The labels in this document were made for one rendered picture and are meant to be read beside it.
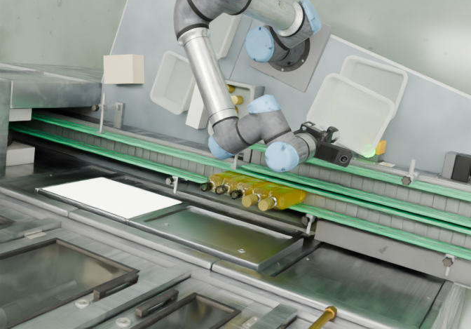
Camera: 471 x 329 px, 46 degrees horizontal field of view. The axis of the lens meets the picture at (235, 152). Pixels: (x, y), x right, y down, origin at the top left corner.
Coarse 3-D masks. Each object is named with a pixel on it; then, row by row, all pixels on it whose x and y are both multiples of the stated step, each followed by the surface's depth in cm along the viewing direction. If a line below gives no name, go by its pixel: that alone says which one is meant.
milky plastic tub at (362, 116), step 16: (336, 80) 165; (320, 96) 163; (336, 96) 168; (352, 96) 165; (368, 96) 163; (320, 112) 169; (336, 112) 168; (352, 112) 166; (368, 112) 163; (384, 112) 161; (320, 128) 163; (352, 128) 166; (368, 128) 164; (384, 128) 154; (352, 144) 160; (368, 144) 164
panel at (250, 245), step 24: (48, 192) 194; (120, 216) 179; (144, 216) 183; (168, 216) 189; (192, 216) 192; (216, 216) 196; (192, 240) 167; (216, 240) 172; (240, 240) 175; (264, 240) 179; (288, 240) 180; (240, 264) 158; (264, 264) 159
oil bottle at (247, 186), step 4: (248, 180) 188; (252, 180) 189; (256, 180) 190; (260, 180) 191; (264, 180) 192; (240, 184) 183; (244, 184) 183; (248, 184) 183; (252, 184) 183; (256, 184) 185; (260, 184) 187; (236, 188) 183; (240, 188) 182; (244, 188) 182; (248, 188) 182; (252, 188) 183; (248, 192) 182
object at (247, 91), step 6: (234, 84) 208; (240, 84) 207; (246, 84) 206; (234, 90) 217; (240, 90) 215; (246, 90) 214; (252, 90) 205; (246, 96) 214; (252, 96) 205; (246, 102) 215; (240, 108) 216; (246, 108) 215; (240, 114) 216; (246, 114) 215; (210, 126) 215; (210, 132) 215
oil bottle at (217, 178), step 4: (224, 172) 197; (228, 172) 198; (232, 172) 199; (212, 176) 189; (216, 176) 189; (220, 176) 190; (224, 176) 191; (228, 176) 192; (208, 180) 188; (212, 180) 187; (216, 180) 187; (220, 180) 187; (216, 184) 187; (220, 184) 187
